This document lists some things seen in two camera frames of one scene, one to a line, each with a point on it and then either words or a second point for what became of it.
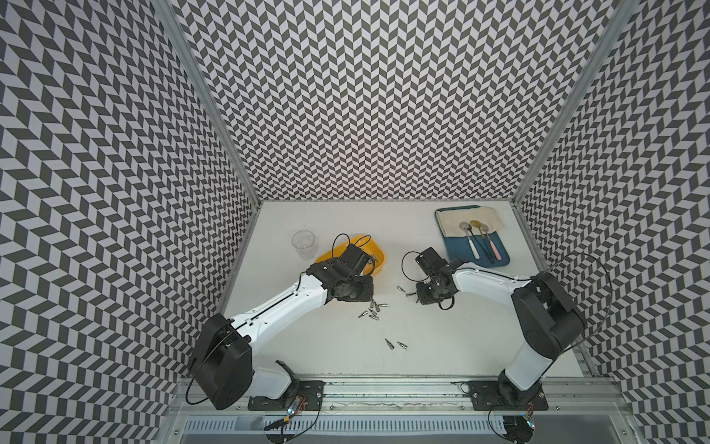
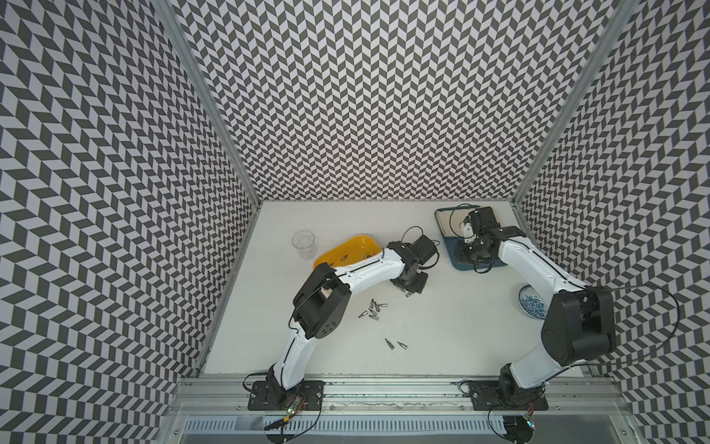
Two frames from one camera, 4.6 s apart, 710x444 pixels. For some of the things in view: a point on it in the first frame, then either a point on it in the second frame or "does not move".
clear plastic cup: x=305 y=244 does not move
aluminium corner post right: x=625 y=11 does not move
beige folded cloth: x=451 y=218 does not move
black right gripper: x=424 y=299 -> x=460 y=250
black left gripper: x=367 y=291 -> x=418 y=286
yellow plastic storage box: x=365 y=243 does not move
